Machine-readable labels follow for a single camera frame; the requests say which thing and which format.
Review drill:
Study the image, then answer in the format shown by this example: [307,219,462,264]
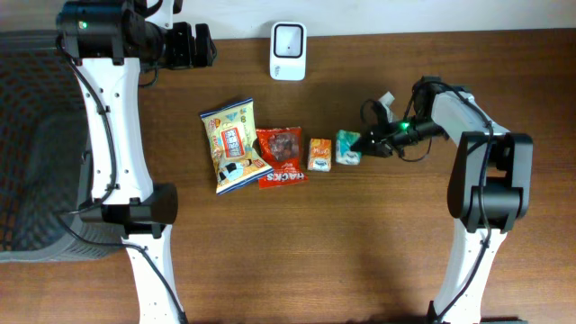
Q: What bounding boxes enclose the green tissue pack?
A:
[336,130,362,166]

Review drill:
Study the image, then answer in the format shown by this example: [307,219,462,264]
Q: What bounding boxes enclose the orange tissue pack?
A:
[307,139,332,172]

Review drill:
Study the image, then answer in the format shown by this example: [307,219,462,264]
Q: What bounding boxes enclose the red snack bag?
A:
[256,127,308,189]

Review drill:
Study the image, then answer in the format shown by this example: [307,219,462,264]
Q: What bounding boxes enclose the yellow wet wipes pack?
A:
[200,98,273,195]

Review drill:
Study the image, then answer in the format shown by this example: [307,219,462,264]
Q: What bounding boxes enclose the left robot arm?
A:
[56,0,217,323]

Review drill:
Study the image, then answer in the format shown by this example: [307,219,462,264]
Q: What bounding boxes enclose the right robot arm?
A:
[351,76,534,323]

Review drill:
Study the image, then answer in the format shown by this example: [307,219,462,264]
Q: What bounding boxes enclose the white barcode scanner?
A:
[269,22,308,81]

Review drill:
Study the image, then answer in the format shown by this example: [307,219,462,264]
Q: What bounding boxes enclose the grey plastic mesh basket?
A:
[1,31,121,263]

